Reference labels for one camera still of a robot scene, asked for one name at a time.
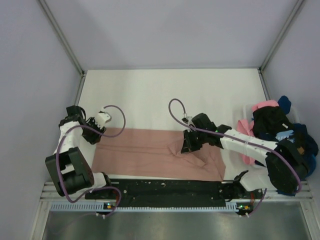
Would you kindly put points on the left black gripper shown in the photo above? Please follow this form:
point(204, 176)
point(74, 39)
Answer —
point(93, 139)

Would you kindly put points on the black t shirt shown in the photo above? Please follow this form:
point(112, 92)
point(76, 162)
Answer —
point(269, 121)

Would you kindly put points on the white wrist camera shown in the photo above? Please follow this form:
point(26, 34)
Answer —
point(102, 118)
point(187, 119)

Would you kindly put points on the light blue cable duct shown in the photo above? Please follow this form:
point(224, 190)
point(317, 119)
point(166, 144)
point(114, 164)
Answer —
point(63, 206)

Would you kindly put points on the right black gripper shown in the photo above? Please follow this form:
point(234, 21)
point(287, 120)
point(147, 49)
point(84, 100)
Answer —
point(188, 146)

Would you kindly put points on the white plastic bin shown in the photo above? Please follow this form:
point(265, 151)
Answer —
point(292, 116)

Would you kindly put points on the aluminium frame rail right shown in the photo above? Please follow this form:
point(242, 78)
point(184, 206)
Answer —
point(294, 13)

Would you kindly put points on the dusty pink t shirt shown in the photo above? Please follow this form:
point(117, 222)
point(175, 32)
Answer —
point(156, 153)

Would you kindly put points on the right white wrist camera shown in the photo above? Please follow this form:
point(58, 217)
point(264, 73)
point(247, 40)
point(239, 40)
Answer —
point(187, 119)

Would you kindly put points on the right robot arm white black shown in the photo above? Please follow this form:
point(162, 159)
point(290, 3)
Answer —
point(255, 148)

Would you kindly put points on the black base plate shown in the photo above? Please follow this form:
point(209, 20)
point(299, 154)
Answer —
point(180, 193)

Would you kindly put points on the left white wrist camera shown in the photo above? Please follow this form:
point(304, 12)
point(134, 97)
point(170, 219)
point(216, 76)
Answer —
point(102, 118)

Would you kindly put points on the navy blue t shirt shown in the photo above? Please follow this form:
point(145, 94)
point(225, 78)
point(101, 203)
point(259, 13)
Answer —
point(296, 146)

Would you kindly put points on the aluminium frame rail left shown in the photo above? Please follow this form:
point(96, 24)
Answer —
point(60, 35)

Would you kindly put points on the aluminium frame rail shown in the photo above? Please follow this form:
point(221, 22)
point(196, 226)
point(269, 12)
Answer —
point(60, 35)
point(294, 13)

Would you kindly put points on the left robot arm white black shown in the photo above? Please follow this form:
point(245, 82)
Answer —
point(68, 166)

